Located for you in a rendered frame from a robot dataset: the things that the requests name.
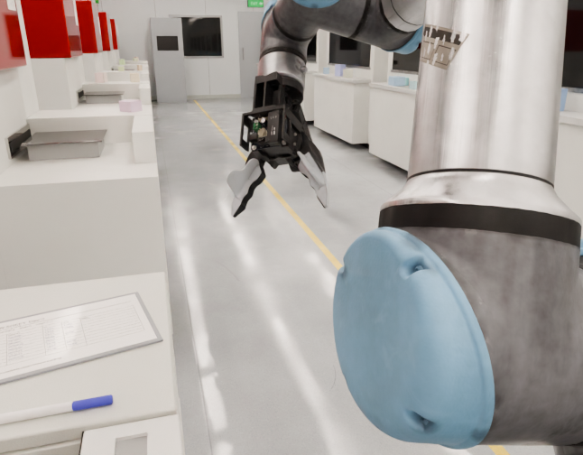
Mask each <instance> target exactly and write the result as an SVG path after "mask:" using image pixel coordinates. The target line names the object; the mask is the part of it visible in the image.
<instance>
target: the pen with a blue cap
mask: <svg viewBox="0 0 583 455"><path fill-rule="evenodd" d="M112 403H113V396H112V395H103V396H98V397H93V398H88V399H82V400H78V401H73V402H67V403H61V404H52V405H46V406H42V407H36V408H31V409H26V410H21V411H15V412H10V413H0V424H4V423H13V422H18V421H23V420H28V419H33V418H38V417H43V416H48V415H54V414H58V413H68V412H73V411H78V410H83V409H88V408H93V407H99V406H103V405H109V404H112Z"/></svg>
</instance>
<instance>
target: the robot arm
mask: <svg viewBox="0 0 583 455"><path fill-rule="evenodd" d="M567 9H568V0H270V1H269V2H268V3H267V5H266V6H265V8H264V16H263V18H262V22H261V31H262V36H261V47H260V59H259V66H258V76H255V80H254V101H253V110H252V111H251V112H247V113H243V114H242V122H241V132H240V142H239V145H240V146H241V147H242V148H243V149H245V150H246V151H247V152H249V144H250V143H251V150H252V152H251V153H250V154H249V155H248V157H247V159H246V162H245V167H244V169H242V170H233V171H231V172H230V173H229V174H228V176H227V184H228V186H229V187H230V189H231V190H232V191H233V193H234V198H233V202H232V212H231V216H232V217H234V218H235V217H237V216H238V215H239V214H240V213H242V212H243V211H244V210H245V207H246V204H247V202H248V201H249V200H250V199H251V198H252V197H253V195H254V190H255V188H256V187H257V186H258V185H260V184H261V183H262V182H263V181H264V179H265V177H266V175H265V172H264V164H265V162H268V163H269V164H270V165H271V167H273V168H274V169H277V167H278V166H279V165H285V164H289V166H290V169H291V171H292V172H301V174H302V175H303V176H305V177H306V178H308V179H309V180H310V186H311V187H312V188H313V189H314V190H315V191H316V195H317V198H318V200H319V202H320V203H321V205H322V206H323V207H324V208H326V207H327V206H328V203H329V188H328V181H327V176H326V170H325V165H324V162H323V157H322V154H321V152H320V150H319V148H318V147H317V146H316V145H315V144H314V143H313V142H312V139H311V136H310V131H309V128H308V126H307V122H306V119H305V116H304V114H303V111H302V108H301V103H302V101H303V93H304V89H305V75H306V72H307V71H308V67H307V66H306V63H307V48H308V45H309V43H310V41H311V39H312V38H313V37H314V36H315V35H316V33H317V32H318V30H319V29H321V30H324V31H327V32H330V33H334V34H338V35H341V36H344V37H347V38H349V39H353V40H356V41H360V42H364V43H367V44H370V45H373V46H375V47H378V48H381V49H382V50H384V51H389V52H397V53H401V54H409V53H412V52H413V51H415V50H416V49H417V48H418V46H419V43H421V54H420V64H419V72H418V81H417V90H416V98H415V108H414V117H413V125H412V142H411V150H410V160H409V169H408V177H407V182H406V184H405V185H404V186H403V188H402V189H401V190H399V191H398V192H397V193H396V194H394V195H393V196H392V197H391V198H390V199H389V200H388V201H386V202H385V203H384V204H383V205H382V206H381V208H380V214H379V222H378V228H376V229H374V230H372V231H368V232H365V233H364V234H363V235H361V236H359V237H358V238H357V239H356V240H355V241H354V242H353V243H352V244H351V245H350V247H349V248H348V250H347V251H346V253H345V255H344V257H343V261H344V266H342V267H340V268H339V270H338V275H337V279H336V284H335V290H334V298H333V329H334V338H335V344H336V350H337V354H338V361H339V364H340V368H341V371H342V374H343V375H344V377H345V379H346V382H347V387H348V390H349V392H350V394H351V395H352V397H353V399H354V400H355V402H356V404H357V406H358V407H359V409H360V410H361V412H362V413H363V414H364V416H365V417H366V418H367V419H368V420H369V421H370V422H371V423H372V424H373V425H374V426H375V427H376V428H377V429H379V430H380V431H381V432H383V433H385V434H387V435H389V436H390V437H393V438H395V439H396V440H399V441H406V442H414V443H428V444H439V445H441V446H443V447H446V448H449V449H453V450H466V449H469V448H473V447H475V446H477V445H491V446H553V449H554V453H555V455H583V238H581V229H582V220H581V218H580V217H579V216H578V215H577V214H576V213H575V212H574V211H572V210H571V209H570V208H569V207H568V206H567V205H566V204H565V203H564V202H563V201H562V200H561V199H560V198H559V197H558V195H557V193H556V191H555V190H554V183H555V171H556V158H557V146H558V133H559V121H560V97H561V84H562V71H563V59H564V47H565V34H566V22H567ZM249 116H251V117H254V118H253V119H252V120H251V119H250V118H249ZM244 125H245V126H246V127H247V128H248V131H247V142H246V141H245V140H244V139H243V135H244ZM250 133H251V134H250Z"/></svg>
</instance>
